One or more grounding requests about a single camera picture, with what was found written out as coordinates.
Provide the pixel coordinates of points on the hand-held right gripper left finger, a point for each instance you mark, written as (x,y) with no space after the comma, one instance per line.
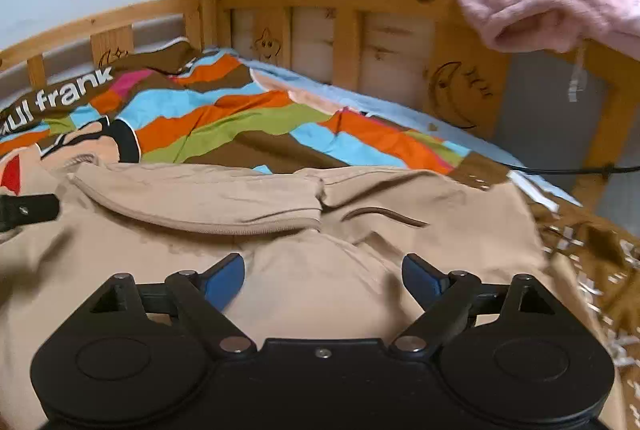
(226,281)

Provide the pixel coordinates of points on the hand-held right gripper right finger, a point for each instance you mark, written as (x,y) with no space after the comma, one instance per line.
(421,277)

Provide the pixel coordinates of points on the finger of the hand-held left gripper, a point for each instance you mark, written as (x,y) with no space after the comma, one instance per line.
(30,209)

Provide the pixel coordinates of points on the beige coat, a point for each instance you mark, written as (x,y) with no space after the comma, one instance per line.
(310,240)

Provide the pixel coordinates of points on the brown printed blanket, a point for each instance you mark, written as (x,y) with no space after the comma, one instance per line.
(225,110)

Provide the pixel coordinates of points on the pink fleece garment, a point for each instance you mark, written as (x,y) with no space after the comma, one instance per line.
(545,5)

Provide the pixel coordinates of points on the wooden bed frame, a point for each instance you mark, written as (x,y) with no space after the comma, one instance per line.
(400,0)

